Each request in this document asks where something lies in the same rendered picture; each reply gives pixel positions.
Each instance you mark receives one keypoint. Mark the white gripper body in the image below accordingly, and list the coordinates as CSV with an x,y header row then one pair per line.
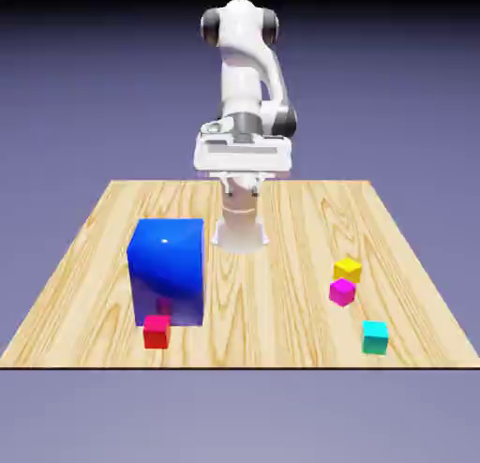
x,y
242,155

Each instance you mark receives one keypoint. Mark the small yellow cube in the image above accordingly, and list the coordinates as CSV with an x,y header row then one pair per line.
x,y
347,269

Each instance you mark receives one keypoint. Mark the large blue box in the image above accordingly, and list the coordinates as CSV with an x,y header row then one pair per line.
x,y
167,268

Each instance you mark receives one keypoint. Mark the small red cube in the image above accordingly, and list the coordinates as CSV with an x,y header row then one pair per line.
x,y
156,332

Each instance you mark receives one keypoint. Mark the small cyan cube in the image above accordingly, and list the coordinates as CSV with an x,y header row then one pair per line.
x,y
374,337

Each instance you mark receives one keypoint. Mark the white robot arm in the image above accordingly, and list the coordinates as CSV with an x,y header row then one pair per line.
x,y
240,50

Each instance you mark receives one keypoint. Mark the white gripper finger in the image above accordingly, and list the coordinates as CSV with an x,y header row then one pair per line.
x,y
227,187
255,187

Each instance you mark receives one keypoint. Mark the small magenta cube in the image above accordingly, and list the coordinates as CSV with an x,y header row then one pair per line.
x,y
342,292

